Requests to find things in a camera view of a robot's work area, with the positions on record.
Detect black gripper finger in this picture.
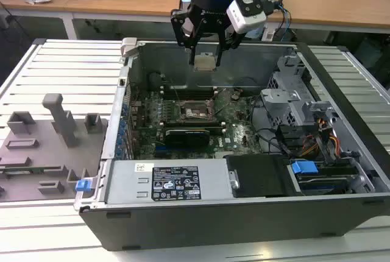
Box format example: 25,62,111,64
214,19,244,68
170,8,200,65

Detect silver CPU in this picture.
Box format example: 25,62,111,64
194,52,218,71

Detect thin wire locking lever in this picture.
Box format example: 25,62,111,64
169,80,180,103

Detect CPU socket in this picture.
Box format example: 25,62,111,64
178,99,217,123

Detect wooden desk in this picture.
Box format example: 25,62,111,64
0,0,76,19
62,0,390,35

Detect green motherboard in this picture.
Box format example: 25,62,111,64
129,87,266,160

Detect silver metal drive cage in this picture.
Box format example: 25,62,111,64
260,55,339,130

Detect black graphics card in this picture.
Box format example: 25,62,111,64
164,127,211,149

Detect black plastic shroud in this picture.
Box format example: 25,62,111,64
225,153,295,199

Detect hard disk in blue carrier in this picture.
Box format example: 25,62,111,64
289,158,359,196

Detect grey power supply unit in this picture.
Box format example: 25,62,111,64
105,157,238,205

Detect grey parts rack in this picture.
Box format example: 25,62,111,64
0,93,110,204

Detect blue case latch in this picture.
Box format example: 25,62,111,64
74,179,92,193

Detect black open PC case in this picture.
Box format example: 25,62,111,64
74,37,390,252

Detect green RAM stick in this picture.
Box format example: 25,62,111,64
0,166,63,174

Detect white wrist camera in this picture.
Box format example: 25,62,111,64
225,0,268,35

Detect grey case handle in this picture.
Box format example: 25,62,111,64
120,37,140,59

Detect blue cable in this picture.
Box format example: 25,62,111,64
274,0,293,33

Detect yellow orange wire bundle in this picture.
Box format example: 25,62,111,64
300,118,339,157

